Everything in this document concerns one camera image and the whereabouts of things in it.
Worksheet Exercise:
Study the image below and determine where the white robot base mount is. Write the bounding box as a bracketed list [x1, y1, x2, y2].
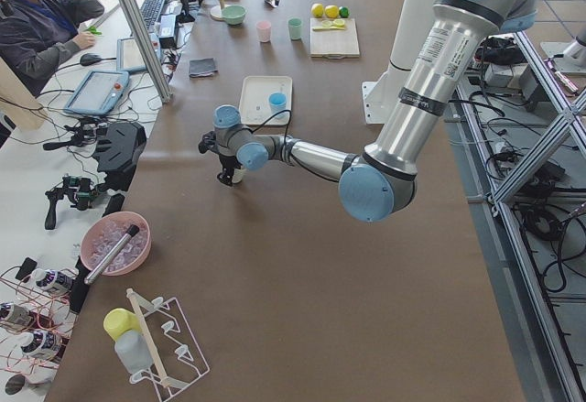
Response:
[363, 0, 435, 125]

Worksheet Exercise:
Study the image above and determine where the green lime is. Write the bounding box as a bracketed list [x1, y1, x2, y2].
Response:
[339, 6, 350, 18]

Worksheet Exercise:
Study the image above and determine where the metal muddler in bowl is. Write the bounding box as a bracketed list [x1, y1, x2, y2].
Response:
[83, 224, 140, 286]

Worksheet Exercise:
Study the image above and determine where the blue teach pendant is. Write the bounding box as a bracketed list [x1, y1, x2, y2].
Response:
[63, 70, 129, 116]

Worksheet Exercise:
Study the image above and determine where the cream cup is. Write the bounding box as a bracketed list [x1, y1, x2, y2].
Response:
[232, 168, 247, 185]

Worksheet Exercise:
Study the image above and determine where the green bowl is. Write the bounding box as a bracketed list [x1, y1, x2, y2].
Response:
[222, 5, 246, 26]

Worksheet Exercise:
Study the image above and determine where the grey cup on rack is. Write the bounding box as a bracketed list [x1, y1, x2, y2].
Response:
[114, 330, 154, 375]

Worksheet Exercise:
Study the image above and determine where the yellow cup on rack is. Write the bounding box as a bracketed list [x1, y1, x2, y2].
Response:
[103, 308, 142, 341]

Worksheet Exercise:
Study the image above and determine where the grey folded cloth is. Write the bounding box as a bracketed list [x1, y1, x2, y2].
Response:
[189, 58, 217, 78]

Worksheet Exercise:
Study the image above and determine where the blue cup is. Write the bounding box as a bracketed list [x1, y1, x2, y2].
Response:
[268, 92, 288, 114]

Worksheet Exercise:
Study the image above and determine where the pink cup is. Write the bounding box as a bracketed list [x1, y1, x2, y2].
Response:
[255, 20, 272, 43]

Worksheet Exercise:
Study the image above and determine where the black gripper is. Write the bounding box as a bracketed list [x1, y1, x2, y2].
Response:
[198, 131, 242, 186]

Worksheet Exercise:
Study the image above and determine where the white wire rack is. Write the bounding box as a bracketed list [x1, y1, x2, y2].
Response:
[126, 288, 211, 401]

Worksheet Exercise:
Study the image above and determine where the seated person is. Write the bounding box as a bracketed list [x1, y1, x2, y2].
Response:
[1, 0, 104, 96]

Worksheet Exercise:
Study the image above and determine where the whole lemon near board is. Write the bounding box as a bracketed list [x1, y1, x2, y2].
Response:
[324, 5, 340, 19]

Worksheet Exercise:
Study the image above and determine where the yellow plastic knife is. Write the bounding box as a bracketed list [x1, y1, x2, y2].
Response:
[311, 26, 346, 31]

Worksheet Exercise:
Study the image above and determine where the green cup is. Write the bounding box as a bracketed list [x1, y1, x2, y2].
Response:
[288, 17, 303, 41]

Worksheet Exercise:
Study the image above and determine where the wooden cutting board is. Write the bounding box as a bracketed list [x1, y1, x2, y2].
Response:
[309, 17, 360, 59]

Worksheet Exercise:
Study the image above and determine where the pink ice bowl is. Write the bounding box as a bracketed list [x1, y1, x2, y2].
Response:
[80, 211, 153, 277]

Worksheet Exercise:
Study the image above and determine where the beige rabbit tray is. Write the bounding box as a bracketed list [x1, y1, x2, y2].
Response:
[238, 75, 293, 126]

